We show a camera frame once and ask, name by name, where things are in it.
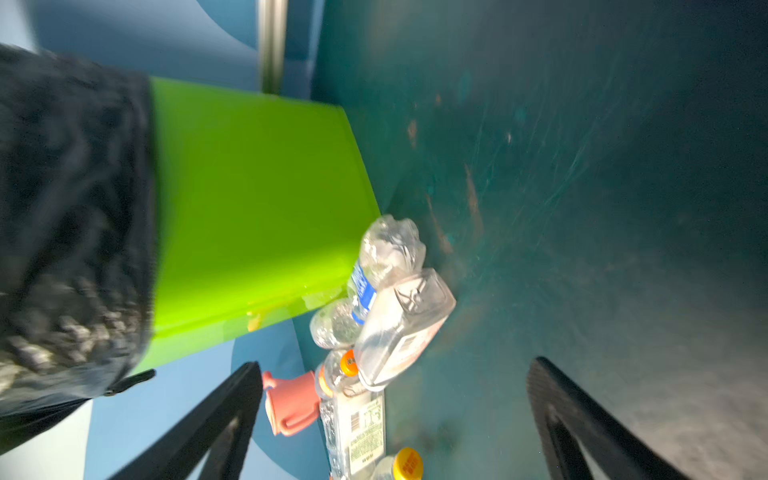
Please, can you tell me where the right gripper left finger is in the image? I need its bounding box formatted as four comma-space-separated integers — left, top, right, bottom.
113, 362, 263, 479

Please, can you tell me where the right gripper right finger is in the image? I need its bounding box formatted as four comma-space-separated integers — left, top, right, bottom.
526, 357, 686, 479

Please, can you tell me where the clear bottle grey label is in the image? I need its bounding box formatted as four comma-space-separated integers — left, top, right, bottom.
354, 268, 456, 392

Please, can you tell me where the green bin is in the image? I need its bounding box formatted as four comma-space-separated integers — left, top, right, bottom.
139, 77, 380, 371

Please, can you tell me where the black bin liner bag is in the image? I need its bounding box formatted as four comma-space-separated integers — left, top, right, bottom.
1, 45, 158, 452

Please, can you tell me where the pink watering can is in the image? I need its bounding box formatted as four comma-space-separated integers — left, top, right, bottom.
262, 372, 321, 437

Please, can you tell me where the orange label bottle orange cap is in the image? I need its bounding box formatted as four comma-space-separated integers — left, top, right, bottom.
314, 349, 366, 400

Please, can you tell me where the flat clear bottle white label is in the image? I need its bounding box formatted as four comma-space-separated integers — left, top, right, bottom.
319, 391, 386, 479

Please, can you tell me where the clear bottle orange label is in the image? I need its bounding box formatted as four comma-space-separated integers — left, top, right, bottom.
370, 447, 424, 480

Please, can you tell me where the clear bottle blue label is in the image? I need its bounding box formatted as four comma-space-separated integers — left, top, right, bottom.
310, 215, 426, 350

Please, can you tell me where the right aluminium post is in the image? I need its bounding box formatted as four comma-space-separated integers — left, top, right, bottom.
256, 0, 289, 95

